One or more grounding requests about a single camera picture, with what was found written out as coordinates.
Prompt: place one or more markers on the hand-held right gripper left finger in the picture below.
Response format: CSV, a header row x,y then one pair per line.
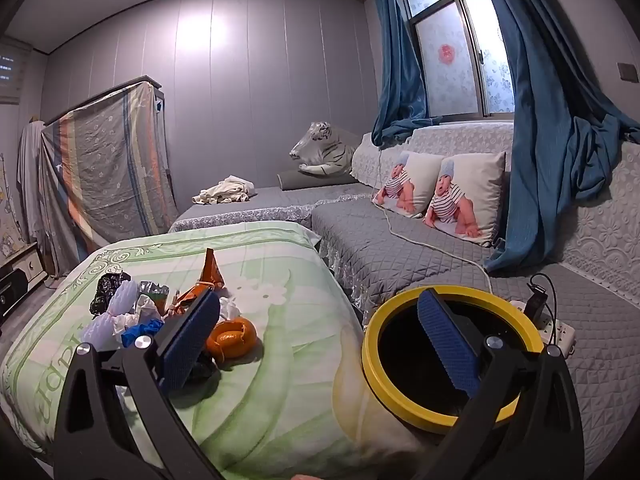
x,y
190,335

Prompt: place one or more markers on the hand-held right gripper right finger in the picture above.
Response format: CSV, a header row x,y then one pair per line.
x,y
447,345

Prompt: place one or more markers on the large orange peel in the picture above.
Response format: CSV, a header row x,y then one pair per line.
x,y
235,340

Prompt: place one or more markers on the blue plastic bag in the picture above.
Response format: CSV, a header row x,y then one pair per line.
x,y
140,332

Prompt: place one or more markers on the white tissue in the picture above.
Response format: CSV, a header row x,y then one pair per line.
x,y
147,307

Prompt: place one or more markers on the green snack packet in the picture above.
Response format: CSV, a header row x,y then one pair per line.
x,y
152,290

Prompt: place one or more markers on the orange snack wrapper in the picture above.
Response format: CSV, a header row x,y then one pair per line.
x,y
210,270

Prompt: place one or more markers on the yellow-rimmed black bin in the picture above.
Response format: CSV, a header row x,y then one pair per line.
x,y
372,360

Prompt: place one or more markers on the lilac wrapper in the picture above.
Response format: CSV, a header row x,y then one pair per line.
x,y
120,300

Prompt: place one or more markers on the black foil bag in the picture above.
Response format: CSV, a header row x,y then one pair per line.
x,y
110,285

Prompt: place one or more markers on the grey quilted sofa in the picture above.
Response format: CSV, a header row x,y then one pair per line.
x,y
400,270

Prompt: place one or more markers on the black charger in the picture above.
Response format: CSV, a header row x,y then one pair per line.
x,y
535,305

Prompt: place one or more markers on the green floral blanket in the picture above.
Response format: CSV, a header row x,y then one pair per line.
x,y
280,400

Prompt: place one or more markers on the white power strip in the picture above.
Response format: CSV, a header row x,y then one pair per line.
x,y
560,332

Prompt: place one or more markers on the cream crumpled cloth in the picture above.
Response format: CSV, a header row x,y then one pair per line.
x,y
225,191

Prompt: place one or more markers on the grey bed with lace trim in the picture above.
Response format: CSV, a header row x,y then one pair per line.
x,y
280,200

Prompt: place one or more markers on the baby print pillow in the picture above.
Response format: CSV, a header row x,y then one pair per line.
x,y
480,185
420,175

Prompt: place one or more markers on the white low cabinet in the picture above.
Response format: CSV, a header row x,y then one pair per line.
x,y
27,260

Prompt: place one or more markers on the grey bolster pillow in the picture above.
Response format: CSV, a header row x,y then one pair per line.
x,y
300,179

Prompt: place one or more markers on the striped bed sheet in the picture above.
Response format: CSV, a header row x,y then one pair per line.
x,y
110,160

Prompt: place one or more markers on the white tiger plush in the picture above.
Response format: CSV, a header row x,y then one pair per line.
x,y
325,150

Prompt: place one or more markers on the grey hanging garment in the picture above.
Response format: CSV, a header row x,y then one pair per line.
x,y
30,170

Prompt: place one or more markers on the frosted glass window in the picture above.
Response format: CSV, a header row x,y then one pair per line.
x,y
450,85

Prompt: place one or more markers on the red window sticker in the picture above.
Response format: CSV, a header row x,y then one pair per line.
x,y
446,53

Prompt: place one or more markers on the grey roller blind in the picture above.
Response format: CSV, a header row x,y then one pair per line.
x,y
12,75

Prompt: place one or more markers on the cartoon wall poster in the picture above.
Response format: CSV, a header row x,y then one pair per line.
x,y
7,210

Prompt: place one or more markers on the grey wall switch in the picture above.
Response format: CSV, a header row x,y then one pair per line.
x,y
627,72

